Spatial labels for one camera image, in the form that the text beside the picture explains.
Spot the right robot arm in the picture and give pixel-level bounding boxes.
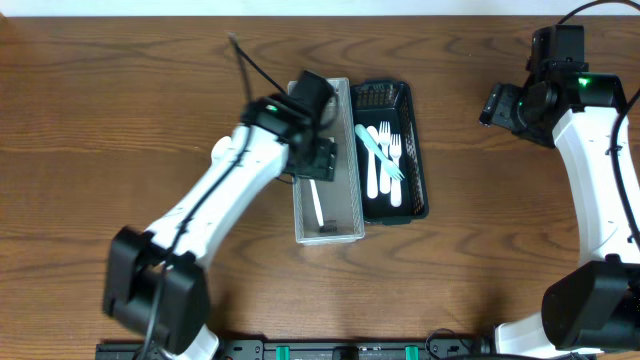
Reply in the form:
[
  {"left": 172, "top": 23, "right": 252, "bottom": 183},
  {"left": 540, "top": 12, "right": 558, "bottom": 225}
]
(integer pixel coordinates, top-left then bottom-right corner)
[{"left": 480, "top": 72, "right": 639, "bottom": 359}]

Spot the left black cable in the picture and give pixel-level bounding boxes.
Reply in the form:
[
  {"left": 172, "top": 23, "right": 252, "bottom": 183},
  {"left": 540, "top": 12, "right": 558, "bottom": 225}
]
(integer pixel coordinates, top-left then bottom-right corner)
[{"left": 132, "top": 32, "right": 289, "bottom": 360}]

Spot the white plastic fork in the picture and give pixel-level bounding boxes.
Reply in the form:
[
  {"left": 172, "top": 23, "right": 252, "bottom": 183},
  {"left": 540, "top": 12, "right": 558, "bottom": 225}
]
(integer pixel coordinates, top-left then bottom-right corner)
[
  {"left": 389, "top": 134, "right": 402, "bottom": 208},
  {"left": 378, "top": 121, "right": 391, "bottom": 194}
]

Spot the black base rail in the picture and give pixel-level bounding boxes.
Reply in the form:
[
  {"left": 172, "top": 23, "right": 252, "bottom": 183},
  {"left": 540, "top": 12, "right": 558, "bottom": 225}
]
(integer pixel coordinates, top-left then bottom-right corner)
[{"left": 95, "top": 328, "right": 499, "bottom": 360}]

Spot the short white plastic spoon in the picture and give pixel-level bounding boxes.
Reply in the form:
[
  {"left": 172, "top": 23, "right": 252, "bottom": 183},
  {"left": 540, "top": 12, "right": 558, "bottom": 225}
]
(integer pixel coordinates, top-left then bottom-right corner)
[{"left": 367, "top": 126, "right": 378, "bottom": 199}]

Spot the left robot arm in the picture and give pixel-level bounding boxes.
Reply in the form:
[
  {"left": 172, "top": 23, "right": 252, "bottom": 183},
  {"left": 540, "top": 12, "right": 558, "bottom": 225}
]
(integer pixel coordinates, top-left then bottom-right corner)
[{"left": 103, "top": 94, "right": 339, "bottom": 359}]

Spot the dark green plastic basket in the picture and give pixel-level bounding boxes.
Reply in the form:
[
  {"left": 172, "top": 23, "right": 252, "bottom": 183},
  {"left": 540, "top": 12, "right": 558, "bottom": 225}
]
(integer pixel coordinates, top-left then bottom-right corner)
[{"left": 350, "top": 79, "right": 429, "bottom": 225}]

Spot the clear plastic basket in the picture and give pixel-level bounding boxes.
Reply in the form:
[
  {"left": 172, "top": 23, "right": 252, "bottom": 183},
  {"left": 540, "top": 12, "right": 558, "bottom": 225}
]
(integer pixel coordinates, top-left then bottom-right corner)
[{"left": 293, "top": 77, "right": 365, "bottom": 245}]

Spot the right black cable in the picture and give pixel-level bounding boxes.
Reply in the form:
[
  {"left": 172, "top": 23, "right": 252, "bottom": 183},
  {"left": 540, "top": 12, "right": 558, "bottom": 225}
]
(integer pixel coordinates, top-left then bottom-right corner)
[{"left": 557, "top": 0, "right": 640, "bottom": 241}]

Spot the pale green plastic fork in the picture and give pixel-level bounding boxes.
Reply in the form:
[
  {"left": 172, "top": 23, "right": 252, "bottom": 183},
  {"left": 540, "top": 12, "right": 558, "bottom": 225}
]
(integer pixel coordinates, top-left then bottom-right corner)
[{"left": 354, "top": 124, "right": 405, "bottom": 181}]

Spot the black cable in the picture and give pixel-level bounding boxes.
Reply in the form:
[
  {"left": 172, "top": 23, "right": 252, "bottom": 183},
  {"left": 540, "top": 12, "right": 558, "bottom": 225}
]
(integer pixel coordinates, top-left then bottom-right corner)
[
  {"left": 557, "top": 0, "right": 640, "bottom": 241},
  {"left": 132, "top": 32, "right": 289, "bottom": 360}
]

